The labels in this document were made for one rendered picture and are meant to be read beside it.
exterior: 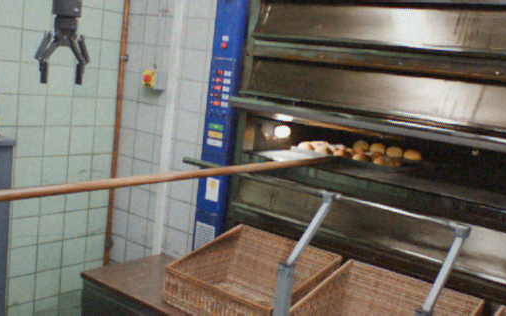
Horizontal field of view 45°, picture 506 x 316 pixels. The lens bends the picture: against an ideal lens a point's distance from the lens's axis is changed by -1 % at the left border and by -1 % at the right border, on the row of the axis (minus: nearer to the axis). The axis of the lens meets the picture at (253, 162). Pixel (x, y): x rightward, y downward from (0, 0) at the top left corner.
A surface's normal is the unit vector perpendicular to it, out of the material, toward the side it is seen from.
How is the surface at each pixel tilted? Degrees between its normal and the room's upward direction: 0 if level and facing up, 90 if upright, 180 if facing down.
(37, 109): 90
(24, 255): 90
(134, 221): 90
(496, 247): 70
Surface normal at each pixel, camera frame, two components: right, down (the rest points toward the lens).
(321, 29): -0.54, -0.29
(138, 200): -0.61, 0.05
